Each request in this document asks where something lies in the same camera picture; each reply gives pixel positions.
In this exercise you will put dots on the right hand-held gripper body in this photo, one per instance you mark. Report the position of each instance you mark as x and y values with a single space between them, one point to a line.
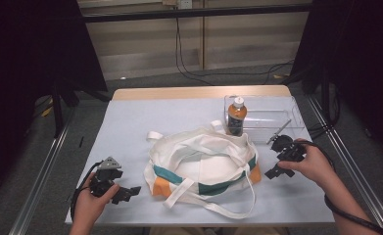
290 151

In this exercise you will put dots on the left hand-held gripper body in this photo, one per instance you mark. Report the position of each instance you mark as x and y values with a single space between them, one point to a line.
105 176

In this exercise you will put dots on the clear plastic bin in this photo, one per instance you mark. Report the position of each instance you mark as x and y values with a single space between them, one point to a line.
270 114

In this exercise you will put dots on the orange juice bottle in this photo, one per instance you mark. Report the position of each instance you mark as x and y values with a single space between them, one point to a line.
237 116

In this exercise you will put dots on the white canvas tote bag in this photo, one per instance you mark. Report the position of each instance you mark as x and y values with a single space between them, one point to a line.
199 169

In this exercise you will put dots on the person's right hand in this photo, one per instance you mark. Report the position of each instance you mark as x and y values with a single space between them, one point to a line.
316 168

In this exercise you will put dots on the person's left hand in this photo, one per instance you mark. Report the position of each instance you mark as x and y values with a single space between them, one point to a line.
87 207

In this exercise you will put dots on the pale grey table mat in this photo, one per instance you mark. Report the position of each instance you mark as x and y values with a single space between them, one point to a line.
130 130

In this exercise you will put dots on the black metal stand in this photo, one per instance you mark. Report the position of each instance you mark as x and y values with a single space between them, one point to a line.
324 98
57 111

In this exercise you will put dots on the yellow floor tape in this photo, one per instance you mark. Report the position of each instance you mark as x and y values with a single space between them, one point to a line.
47 111

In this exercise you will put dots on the black curtain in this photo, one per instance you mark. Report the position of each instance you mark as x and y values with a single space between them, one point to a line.
22 65
359 49

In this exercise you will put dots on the black horizontal bar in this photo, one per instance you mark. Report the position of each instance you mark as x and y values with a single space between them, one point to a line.
195 13

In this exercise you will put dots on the aluminium floor rail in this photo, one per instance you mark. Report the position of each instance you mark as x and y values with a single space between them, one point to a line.
359 176
38 182

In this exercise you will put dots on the wooden wall post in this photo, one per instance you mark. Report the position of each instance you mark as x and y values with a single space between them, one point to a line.
203 39

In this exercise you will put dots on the white wall socket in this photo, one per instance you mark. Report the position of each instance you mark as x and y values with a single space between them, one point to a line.
185 4

